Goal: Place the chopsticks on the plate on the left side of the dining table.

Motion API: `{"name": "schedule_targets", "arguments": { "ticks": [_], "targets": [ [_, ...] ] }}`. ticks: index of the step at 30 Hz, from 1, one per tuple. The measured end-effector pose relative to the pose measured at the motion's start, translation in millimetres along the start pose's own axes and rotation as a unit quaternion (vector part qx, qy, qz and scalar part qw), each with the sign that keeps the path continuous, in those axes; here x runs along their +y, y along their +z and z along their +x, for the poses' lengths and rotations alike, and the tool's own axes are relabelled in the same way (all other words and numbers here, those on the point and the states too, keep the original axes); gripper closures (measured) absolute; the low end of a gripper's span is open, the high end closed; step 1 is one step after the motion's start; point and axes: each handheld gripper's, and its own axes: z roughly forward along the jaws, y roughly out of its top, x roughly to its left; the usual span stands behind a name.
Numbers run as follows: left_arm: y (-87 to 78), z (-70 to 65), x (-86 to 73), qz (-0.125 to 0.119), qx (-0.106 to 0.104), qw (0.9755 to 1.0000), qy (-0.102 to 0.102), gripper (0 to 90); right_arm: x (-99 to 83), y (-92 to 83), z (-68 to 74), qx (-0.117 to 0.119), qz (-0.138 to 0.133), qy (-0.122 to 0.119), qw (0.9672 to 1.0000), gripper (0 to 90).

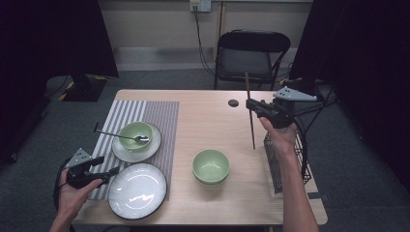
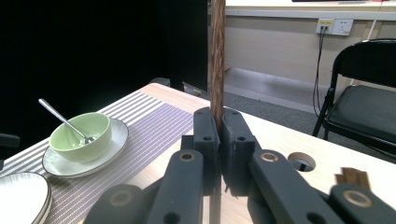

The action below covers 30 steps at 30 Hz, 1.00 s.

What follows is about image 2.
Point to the black folding chair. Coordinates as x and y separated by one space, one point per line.
364 115

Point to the brown wooden chopstick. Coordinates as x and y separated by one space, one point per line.
217 62
350 175
340 179

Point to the black curtain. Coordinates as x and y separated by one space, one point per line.
77 46

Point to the white wall socket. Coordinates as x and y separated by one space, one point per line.
337 27

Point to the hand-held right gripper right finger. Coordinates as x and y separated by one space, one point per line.
239 155

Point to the green ceramic bowl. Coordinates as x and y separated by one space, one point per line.
90 146

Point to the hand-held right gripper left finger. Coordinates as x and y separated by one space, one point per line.
205 155

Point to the white plate with black rim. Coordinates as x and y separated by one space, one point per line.
106 152
21 199

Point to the metal spoon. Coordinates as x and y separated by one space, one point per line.
59 115

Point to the grey striped placemat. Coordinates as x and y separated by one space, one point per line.
149 130

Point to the pale wall conduit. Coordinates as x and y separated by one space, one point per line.
373 29

